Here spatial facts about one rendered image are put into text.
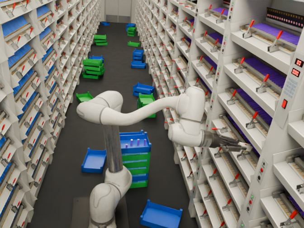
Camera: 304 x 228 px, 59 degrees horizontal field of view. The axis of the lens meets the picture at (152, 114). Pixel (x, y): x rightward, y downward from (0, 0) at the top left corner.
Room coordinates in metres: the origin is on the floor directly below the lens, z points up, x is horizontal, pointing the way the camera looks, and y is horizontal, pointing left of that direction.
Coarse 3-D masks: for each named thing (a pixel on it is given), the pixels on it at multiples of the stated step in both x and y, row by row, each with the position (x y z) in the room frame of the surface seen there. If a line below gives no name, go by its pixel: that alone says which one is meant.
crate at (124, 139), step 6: (144, 132) 2.08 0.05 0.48; (120, 138) 2.02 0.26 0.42; (126, 138) 2.03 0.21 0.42; (132, 138) 2.05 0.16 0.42; (138, 138) 2.06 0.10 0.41; (144, 138) 2.06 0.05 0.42; (150, 144) 1.89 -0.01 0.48; (126, 150) 1.84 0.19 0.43; (132, 150) 1.85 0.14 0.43; (138, 150) 1.87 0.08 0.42; (144, 150) 1.88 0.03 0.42; (150, 150) 1.89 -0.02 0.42
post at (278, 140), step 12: (300, 36) 0.98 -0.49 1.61; (300, 48) 0.96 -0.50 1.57; (288, 72) 0.98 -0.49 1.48; (300, 84) 0.90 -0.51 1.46; (300, 96) 0.89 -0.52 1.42; (276, 108) 0.98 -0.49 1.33; (300, 108) 0.89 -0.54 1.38; (276, 132) 0.93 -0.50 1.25; (264, 144) 0.98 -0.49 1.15; (276, 144) 0.91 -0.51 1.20; (288, 144) 0.89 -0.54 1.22; (264, 156) 0.95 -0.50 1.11; (252, 180) 0.98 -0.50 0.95; (264, 180) 0.90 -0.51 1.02; (276, 180) 0.90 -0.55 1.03; (240, 216) 0.98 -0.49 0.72; (252, 216) 0.89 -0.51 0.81; (264, 216) 0.90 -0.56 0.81
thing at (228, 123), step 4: (224, 116) 1.56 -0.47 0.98; (224, 120) 1.53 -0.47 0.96; (228, 120) 1.50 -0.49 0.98; (224, 124) 1.49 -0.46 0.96; (228, 124) 1.46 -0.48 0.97; (232, 128) 1.41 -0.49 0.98; (236, 132) 1.36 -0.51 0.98; (236, 136) 1.34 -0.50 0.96; (240, 136) 1.32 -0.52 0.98; (240, 140) 1.29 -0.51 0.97; (244, 140) 1.28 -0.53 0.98; (248, 152) 1.19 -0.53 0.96; (252, 152) 1.17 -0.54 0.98; (252, 156) 1.14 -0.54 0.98; (256, 156) 1.13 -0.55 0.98; (256, 160) 1.10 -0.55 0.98; (256, 164) 1.10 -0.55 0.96
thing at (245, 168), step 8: (216, 112) 1.58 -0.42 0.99; (224, 112) 1.59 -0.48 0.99; (216, 120) 1.56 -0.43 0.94; (232, 152) 1.22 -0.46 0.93; (240, 152) 1.21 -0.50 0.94; (240, 160) 1.15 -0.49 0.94; (240, 168) 1.11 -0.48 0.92; (248, 168) 1.08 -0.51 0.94; (248, 176) 1.03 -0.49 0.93; (248, 184) 1.01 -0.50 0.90
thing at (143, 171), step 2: (148, 166) 1.89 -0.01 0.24; (148, 168) 1.89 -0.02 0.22; (128, 170) 1.85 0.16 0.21; (130, 170) 1.85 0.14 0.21; (132, 170) 1.85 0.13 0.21; (134, 170) 1.86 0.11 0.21; (136, 170) 1.86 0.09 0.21; (138, 170) 1.87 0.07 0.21; (140, 170) 1.87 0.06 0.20; (142, 170) 1.88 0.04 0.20; (144, 170) 1.88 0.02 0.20; (146, 170) 1.89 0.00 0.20; (148, 170) 1.89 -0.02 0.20; (132, 172) 1.85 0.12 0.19; (134, 172) 1.86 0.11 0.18; (136, 172) 1.86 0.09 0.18; (138, 172) 1.87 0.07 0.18; (140, 172) 1.87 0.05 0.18; (142, 172) 1.88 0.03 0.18; (144, 172) 1.88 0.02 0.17; (146, 172) 1.89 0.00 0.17; (132, 174) 1.85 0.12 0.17; (134, 174) 1.86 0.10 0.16; (136, 174) 1.86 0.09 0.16
